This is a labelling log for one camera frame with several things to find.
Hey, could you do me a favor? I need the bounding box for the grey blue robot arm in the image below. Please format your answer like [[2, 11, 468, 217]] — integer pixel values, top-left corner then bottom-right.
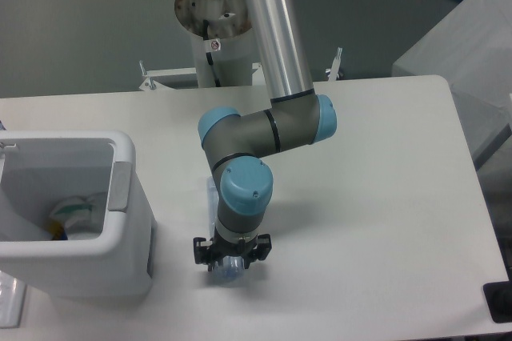
[[174, 0, 337, 270]]

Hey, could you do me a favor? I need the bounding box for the clear plastic sheet at left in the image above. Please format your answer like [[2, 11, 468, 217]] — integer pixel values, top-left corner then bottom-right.
[[1, 271, 26, 329]]

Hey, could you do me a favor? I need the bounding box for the clear plastic water bottle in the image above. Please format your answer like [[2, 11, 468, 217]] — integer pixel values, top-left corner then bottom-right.
[[206, 177, 245, 283]]

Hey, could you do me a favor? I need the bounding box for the white trash can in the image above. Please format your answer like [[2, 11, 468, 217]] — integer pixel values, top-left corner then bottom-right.
[[1, 130, 157, 297]]

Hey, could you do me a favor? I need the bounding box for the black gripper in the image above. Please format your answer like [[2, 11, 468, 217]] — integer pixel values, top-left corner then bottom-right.
[[193, 231, 272, 271]]

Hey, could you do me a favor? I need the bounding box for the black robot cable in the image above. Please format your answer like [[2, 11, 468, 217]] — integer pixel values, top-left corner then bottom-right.
[[202, 18, 222, 88]]

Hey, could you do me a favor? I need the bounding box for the black device at table edge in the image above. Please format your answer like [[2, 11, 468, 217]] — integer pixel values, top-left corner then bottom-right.
[[483, 281, 511, 323]]

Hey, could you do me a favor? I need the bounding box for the blue yellow packet in bin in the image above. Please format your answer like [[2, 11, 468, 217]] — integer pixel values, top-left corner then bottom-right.
[[47, 219, 68, 241]]

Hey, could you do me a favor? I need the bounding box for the grey covered side table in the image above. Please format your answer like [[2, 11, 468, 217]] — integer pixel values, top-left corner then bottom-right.
[[391, 0, 511, 167]]

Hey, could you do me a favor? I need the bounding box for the clear plastic wrapper bag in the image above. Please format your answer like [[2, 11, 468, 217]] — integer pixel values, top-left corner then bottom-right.
[[49, 192, 107, 240]]

